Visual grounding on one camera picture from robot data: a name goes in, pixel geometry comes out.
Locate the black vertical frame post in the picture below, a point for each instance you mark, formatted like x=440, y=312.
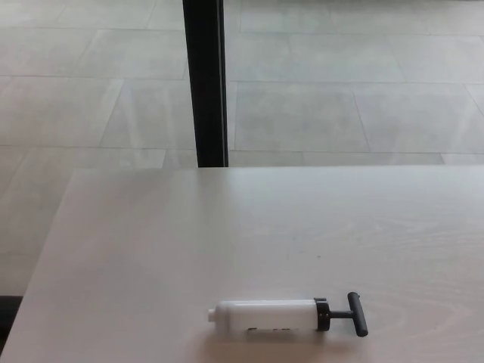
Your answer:
x=206, y=83

